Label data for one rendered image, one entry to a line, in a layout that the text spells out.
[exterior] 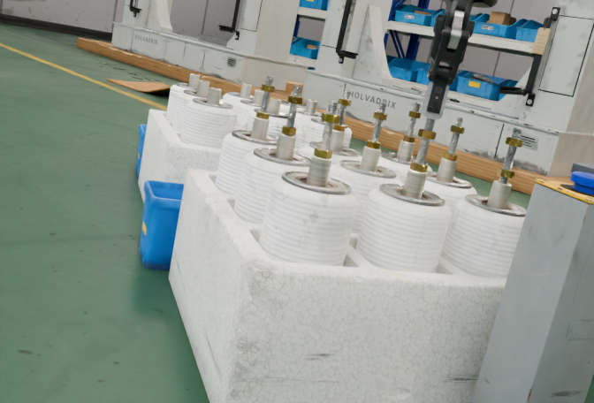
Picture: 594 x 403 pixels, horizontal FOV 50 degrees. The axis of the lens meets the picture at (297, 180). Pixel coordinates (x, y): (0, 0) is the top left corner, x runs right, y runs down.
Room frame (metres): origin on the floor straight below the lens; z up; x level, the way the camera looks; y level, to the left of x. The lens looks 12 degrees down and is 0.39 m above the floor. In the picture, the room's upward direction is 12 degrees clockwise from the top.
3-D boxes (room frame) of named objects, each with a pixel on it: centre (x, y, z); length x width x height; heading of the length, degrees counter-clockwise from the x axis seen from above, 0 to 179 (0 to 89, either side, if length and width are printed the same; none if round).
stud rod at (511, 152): (0.75, -0.24, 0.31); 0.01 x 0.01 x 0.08
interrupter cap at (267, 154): (0.77, 0.02, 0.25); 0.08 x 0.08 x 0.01
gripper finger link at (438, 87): (0.69, -0.13, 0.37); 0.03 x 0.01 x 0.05; 174
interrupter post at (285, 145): (0.77, 0.02, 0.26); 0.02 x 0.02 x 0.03
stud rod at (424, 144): (0.71, -0.13, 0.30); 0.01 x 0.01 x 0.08
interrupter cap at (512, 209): (0.75, -0.24, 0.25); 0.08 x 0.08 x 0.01
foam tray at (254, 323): (0.82, -0.09, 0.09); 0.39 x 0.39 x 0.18; 22
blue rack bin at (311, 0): (7.49, 0.11, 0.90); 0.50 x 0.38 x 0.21; 138
